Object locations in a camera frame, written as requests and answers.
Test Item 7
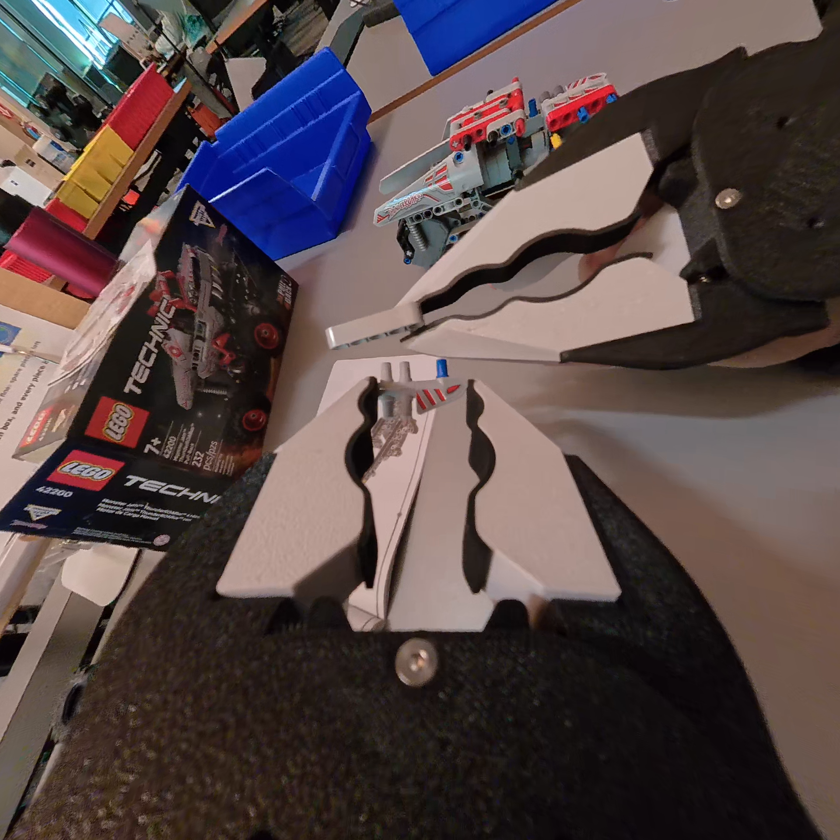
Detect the maroon cylinder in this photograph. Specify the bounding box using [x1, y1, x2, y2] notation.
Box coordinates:
[5, 207, 120, 300]

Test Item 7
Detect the partly built toy truck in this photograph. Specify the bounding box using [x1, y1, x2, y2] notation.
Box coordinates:
[373, 73, 622, 267]

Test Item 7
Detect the grey angled brick beam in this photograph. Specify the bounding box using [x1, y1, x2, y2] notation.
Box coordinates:
[325, 304, 426, 349]

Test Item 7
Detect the stack of red yellow bins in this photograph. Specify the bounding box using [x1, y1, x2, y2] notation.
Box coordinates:
[45, 62, 178, 232]

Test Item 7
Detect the black toy truck box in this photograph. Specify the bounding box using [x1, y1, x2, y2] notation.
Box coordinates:
[0, 184, 300, 550]

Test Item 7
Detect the grey desk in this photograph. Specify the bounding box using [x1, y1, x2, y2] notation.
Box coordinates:
[262, 0, 840, 821]

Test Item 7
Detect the small grey red-striped brick assembly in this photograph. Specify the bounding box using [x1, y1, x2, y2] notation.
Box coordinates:
[377, 357, 464, 422]

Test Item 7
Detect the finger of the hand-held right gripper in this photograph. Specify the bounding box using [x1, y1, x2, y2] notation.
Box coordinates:
[400, 252, 697, 364]
[395, 130, 660, 316]

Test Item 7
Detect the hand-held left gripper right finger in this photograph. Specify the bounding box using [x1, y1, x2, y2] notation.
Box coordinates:
[461, 379, 622, 605]

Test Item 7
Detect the white instruction booklet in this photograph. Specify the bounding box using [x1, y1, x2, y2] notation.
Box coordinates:
[320, 357, 470, 632]

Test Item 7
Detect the blue plastic storage bin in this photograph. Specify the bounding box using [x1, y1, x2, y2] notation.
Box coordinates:
[176, 48, 375, 261]
[392, 0, 562, 77]

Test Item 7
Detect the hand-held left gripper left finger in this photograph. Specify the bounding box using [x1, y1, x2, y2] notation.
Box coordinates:
[215, 377, 380, 601]

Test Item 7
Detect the brown cardboard box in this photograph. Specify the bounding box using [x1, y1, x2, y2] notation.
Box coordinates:
[0, 266, 93, 330]

